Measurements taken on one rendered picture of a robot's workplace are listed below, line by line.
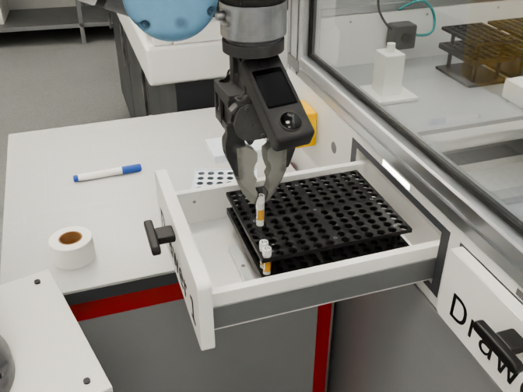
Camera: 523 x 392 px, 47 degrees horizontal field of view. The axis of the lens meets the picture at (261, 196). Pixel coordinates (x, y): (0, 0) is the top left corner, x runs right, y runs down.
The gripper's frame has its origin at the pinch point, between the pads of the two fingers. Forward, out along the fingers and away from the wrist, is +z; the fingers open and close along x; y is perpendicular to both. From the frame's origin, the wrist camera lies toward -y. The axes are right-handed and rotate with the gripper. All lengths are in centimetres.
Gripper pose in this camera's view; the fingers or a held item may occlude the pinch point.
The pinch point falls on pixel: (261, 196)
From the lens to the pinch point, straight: 77.0
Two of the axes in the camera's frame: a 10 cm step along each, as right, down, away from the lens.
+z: 0.1, 8.5, 5.3
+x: -9.3, 2.0, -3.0
